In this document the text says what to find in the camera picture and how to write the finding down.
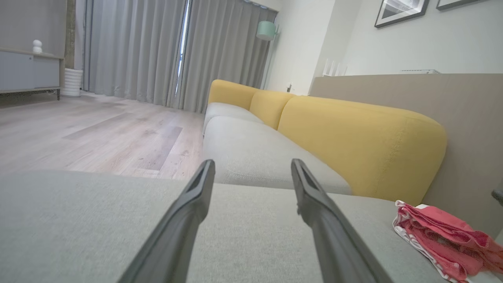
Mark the beige partition panel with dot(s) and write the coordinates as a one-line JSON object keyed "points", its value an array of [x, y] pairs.
{"points": [[463, 102]]}

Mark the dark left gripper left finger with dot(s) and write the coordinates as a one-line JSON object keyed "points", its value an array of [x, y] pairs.
{"points": [[173, 243]]}

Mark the grey sideboard cabinet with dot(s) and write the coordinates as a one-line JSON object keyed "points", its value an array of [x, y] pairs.
{"points": [[27, 72]]}

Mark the small yellow sofa backrest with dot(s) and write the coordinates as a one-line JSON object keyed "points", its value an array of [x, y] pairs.
{"points": [[269, 106], [228, 92]]}

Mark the large black picture frame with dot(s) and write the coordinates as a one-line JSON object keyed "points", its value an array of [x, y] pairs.
{"points": [[401, 11]]}

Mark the red white printed T-shirt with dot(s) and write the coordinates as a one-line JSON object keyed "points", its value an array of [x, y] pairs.
{"points": [[452, 261]]}

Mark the white figurine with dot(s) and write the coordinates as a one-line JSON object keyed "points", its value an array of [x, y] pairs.
{"points": [[37, 46]]}

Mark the white router with antennas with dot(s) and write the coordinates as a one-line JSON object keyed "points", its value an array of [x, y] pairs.
{"points": [[326, 68]]}

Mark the large yellow sofa backrest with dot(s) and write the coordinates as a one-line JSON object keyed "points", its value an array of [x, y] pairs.
{"points": [[353, 141]]}

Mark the mint green floor lamp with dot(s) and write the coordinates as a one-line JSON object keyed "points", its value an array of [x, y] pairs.
{"points": [[266, 30]]}

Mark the white ribbed pot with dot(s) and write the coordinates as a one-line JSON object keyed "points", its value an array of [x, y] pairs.
{"points": [[72, 82]]}

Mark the grey curtain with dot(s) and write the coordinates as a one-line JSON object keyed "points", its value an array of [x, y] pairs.
{"points": [[133, 47], [224, 47]]}

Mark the grey sofa seat cushion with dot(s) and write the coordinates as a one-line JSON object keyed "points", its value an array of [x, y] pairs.
{"points": [[224, 110], [255, 153]]}

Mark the red shorts with white trim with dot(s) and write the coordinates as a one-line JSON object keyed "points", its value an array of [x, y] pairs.
{"points": [[440, 222]]}

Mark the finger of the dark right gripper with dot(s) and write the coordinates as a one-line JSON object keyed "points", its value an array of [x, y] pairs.
{"points": [[499, 196]]}

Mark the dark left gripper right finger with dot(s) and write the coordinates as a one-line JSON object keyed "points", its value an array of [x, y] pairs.
{"points": [[338, 251]]}

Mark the small black picture frame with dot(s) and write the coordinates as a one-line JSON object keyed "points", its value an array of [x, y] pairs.
{"points": [[456, 3]]}

